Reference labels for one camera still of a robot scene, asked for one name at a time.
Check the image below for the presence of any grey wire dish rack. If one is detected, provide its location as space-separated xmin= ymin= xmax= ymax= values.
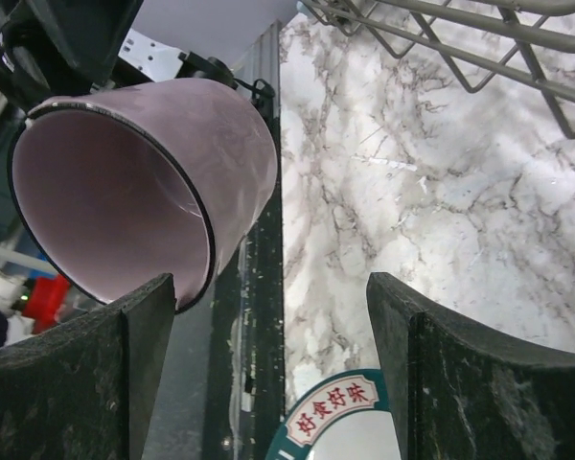
xmin=297 ymin=1 xmax=575 ymax=139

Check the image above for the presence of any purple glass mug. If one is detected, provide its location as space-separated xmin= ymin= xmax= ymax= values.
xmin=0 ymin=21 xmax=280 ymax=315

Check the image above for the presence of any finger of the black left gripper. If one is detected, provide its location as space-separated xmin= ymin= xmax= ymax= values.
xmin=9 ymin=0 xmax=139 ymax=91

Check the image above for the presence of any green rimmed white plate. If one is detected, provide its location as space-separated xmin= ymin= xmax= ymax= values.
xmin=265 ymin=369 xmax=401 ymax=460

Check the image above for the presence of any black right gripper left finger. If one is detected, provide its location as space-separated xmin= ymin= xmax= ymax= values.
xmin=0 ymin=274 xmax=175 ymax=459

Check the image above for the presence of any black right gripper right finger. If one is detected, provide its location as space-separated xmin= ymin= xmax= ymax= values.
xmin=366 ymin=272 xmax=575 ymax=460

